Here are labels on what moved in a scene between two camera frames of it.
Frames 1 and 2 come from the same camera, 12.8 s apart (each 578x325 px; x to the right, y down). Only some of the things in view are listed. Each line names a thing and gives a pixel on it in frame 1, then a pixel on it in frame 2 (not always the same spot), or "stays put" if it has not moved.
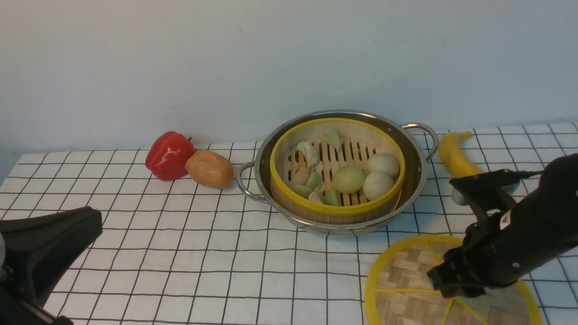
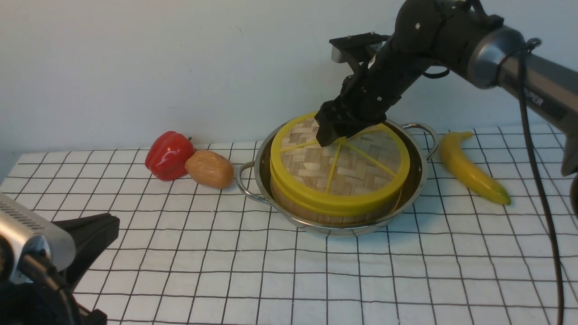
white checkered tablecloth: x=175 y=253 stays put
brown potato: x=210 y=169 stays put
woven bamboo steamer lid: x=400 y=291 to x=355 y=175
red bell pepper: x=166 y=155 stays put
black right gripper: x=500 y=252 to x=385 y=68
